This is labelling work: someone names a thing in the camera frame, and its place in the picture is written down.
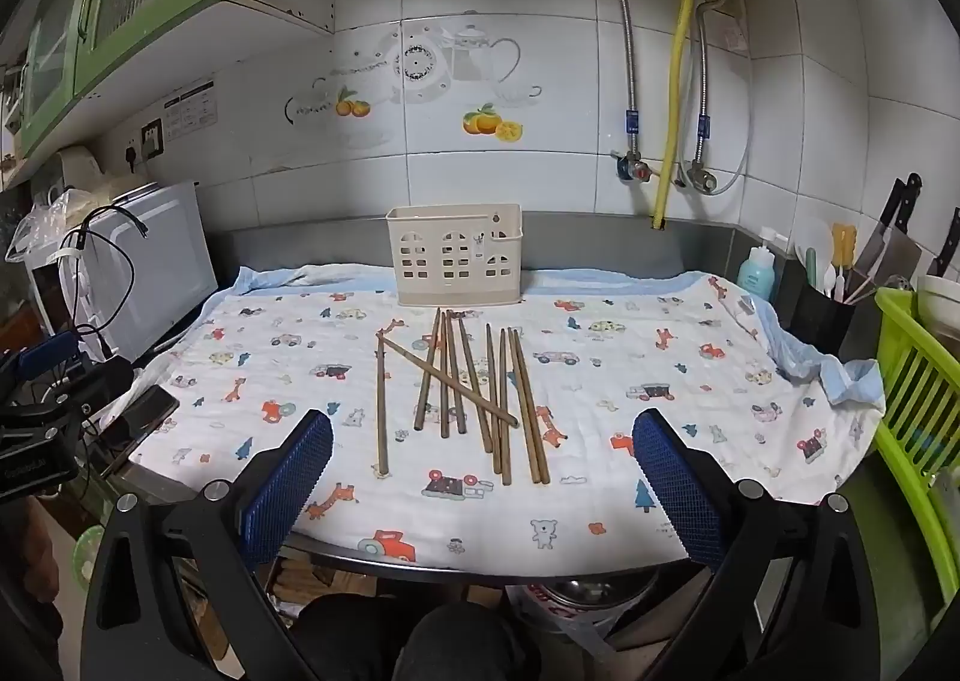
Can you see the white microwave oven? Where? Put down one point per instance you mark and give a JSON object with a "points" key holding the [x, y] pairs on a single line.
{"points": [[157, 261]]}

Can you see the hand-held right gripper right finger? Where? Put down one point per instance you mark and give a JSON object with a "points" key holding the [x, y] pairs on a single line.
{"points": [[679, 493]]}

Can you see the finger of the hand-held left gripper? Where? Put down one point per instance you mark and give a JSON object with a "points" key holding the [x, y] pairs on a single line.
{"points": [[105, 388]]}

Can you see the black utensil container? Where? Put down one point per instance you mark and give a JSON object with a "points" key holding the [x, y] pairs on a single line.
{"points": [[825, 321]]}

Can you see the wall power socket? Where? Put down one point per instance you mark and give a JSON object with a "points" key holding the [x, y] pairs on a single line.
{"points": [[152, 139]]}

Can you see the yellow bottle brush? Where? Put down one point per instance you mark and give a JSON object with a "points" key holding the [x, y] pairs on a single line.
{"points": [[844, 246]]}

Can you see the metal water valve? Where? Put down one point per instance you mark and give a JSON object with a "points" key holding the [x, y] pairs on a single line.
{"points": [[701, 178]]}

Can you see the green plastic dish rack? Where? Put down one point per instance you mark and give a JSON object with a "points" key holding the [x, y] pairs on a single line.
{"points": [[919, 396]]}

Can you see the metal basin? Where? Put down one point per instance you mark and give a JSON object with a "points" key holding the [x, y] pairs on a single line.
{"points": [[600, 589]]}

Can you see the beige plastic chopstick holder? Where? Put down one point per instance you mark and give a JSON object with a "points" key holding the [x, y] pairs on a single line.
{"points": [[450, 223]]}

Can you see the beige kitchen appliance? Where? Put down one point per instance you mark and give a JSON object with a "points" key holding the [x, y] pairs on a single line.
{"points": [[79, 171]]}

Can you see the steel cleaver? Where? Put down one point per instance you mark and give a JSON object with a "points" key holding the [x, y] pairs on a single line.
{"points": [[885, 253]]}

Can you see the clear plastic bag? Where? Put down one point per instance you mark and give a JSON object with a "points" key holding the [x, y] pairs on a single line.
{"points": [[34, 223]]}

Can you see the white cartoon printed cloth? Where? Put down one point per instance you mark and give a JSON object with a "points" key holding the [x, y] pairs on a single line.
{"points": [[637, 351]]}

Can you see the person's left forearm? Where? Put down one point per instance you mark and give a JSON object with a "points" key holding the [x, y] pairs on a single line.
{"points": [[30, 561]]}

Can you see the white wall label sticker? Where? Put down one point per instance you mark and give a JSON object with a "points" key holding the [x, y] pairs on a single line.
{"points": [[191, 109]]}

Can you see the white bowl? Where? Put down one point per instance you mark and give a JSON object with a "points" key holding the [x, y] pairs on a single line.
{"points": [[941, 302]]}

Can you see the black smartphone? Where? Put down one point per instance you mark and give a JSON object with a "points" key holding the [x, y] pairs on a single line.
{"points": [[142, 418]]}

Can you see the blue soap bottle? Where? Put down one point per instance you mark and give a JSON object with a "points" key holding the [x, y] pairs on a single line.
{"points": [[757, 272]]}

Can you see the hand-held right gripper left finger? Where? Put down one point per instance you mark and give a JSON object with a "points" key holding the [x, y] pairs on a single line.
{"points": [[289, 486]]}

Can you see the green plastic plate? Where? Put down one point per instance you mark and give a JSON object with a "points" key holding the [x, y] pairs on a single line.
{"points": [[86, 557]]}

